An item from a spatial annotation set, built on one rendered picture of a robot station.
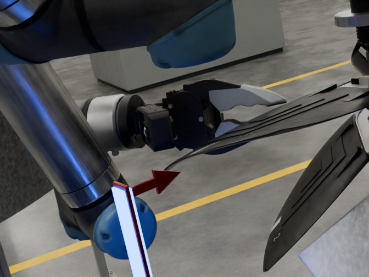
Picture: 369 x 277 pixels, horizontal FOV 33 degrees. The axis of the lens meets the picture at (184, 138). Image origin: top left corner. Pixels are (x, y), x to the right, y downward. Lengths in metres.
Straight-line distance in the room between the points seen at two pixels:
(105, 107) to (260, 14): 6.59
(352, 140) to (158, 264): 2.22
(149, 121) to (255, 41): 6.68
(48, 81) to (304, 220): 0.41
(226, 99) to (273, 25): 6.72
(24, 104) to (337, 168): 0.44
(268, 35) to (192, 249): 4.67
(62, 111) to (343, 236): 0.35
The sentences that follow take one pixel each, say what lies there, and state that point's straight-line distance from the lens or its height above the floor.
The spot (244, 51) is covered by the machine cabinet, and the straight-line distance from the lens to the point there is 7.30.
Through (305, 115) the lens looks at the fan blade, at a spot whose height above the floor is 1.20.
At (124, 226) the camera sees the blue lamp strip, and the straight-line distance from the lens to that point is 0.58.
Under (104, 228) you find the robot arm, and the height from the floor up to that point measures 1.09.
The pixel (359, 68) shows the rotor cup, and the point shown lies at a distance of 0.84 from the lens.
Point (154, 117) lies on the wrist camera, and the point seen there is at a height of 1.21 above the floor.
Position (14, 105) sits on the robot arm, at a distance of 0.70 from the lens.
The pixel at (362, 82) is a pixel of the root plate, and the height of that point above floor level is 1.18.
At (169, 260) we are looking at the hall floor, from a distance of 3.04.
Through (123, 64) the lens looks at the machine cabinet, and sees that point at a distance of 6.75.
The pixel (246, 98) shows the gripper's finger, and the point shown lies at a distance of 0.75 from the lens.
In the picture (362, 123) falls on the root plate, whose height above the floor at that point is 1.10.
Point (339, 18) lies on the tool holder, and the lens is 0.74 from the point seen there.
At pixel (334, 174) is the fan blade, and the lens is 0.89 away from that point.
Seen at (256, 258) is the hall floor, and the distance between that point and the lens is 2.91.
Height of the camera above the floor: 1.38
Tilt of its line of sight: 17 degrees down
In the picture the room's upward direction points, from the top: 12 degrees counter-clockwise
